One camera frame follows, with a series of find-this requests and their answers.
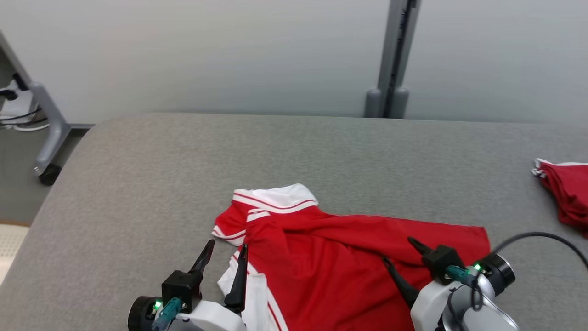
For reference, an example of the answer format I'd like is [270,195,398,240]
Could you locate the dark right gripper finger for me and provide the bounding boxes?
[382,257,420,310]
[407,237,434,261]

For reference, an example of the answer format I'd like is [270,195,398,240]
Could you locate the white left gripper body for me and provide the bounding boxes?
[177,299,249,331]

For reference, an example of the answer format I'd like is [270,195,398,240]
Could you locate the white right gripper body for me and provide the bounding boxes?
[410,280,453,331]

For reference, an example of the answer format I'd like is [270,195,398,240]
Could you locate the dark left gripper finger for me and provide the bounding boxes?
[223,243,249,314]
[190,239,215,277]

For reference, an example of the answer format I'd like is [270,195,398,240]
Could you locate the red jersey with white sleeves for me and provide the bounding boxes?
[211,183,491,331]

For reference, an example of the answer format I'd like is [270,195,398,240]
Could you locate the red shorts with white stripe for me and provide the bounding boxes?
[531,158,588,237]

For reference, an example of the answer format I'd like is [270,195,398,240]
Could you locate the black cable with teal plug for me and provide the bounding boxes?
[151,297,183,331]
[443,231,588,318]

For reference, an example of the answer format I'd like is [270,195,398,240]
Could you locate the grey metal wall post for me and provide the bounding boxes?
[364,0,422,119]

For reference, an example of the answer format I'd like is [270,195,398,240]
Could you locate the grey cart frame with caster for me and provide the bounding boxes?
[0,31,70,187]

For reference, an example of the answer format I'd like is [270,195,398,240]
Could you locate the white device with black cables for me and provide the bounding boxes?
[0,73,49,134]

